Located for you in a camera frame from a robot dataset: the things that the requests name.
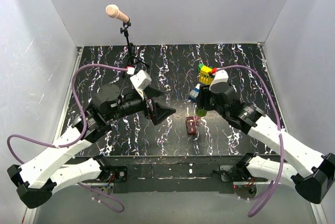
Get green lidded pill bottle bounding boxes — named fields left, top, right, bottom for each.
left=195, top=106, right=207, bottom=118

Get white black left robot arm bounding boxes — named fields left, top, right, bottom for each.
left=7, top=84, right=176, bottom=209

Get pink foam microphone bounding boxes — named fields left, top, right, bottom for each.
left=105, top=4, right=130, bottom=23

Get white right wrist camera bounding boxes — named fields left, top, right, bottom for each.
left=210, top=68, right=229, bottom=88

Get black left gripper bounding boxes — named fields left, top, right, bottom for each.
left=107, top=84, right=176, bottom=124

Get yellow toy brick block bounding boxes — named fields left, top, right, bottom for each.
left=198, top=65, right=213, bottom=85

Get brown weekly pill organizer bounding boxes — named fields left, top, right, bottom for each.
left=185, top=115, right=201, bottom=135

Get green toy brick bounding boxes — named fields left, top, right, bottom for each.
left=197, top=63, right=204, bottom=73

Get blue grey toy bricks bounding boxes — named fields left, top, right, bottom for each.
left=188, top=83, right=200, bottom=103

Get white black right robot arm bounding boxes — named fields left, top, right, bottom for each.
left=196, top=82, right=334, bottom=204

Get aluminium frame rail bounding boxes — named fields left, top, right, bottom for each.
left=21, top=47, right=83, bottom=224

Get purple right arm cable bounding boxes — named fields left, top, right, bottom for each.
left=216, top=64, right=285, bottom=218

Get black microphone tripod stand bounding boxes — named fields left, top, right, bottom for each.
left=120, top=21, right=150, bottom=68

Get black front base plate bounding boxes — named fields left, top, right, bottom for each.
left=81, top=155, right=265, bottom=195

